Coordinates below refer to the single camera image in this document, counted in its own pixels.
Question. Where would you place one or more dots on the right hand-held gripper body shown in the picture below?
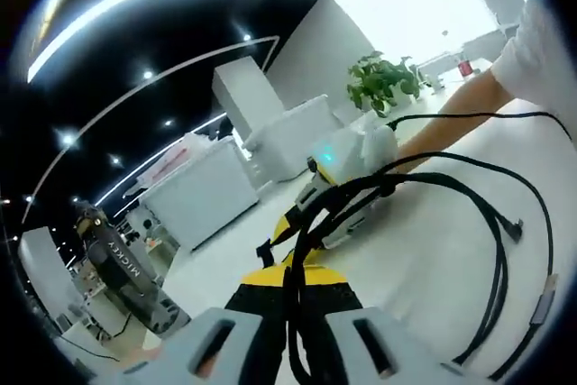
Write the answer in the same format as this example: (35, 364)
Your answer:
(356, 155)

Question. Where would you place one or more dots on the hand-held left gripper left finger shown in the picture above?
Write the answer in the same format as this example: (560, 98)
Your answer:
(180, 344)

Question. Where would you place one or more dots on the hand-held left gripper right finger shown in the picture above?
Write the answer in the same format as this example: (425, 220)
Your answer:
(405, 340)

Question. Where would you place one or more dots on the green potted plant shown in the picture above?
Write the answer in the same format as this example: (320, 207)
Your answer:
(383, 80)

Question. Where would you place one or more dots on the dark grey water bottle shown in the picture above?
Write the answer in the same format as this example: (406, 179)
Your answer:
(126, 277)

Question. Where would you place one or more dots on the white storage box with papers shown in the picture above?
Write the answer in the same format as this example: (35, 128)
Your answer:
(203, 200)

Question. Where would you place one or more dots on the red can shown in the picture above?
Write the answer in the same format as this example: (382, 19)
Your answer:
(465, 67)

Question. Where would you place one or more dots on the person's white sleeve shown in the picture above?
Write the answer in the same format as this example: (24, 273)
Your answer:
(541, 65)

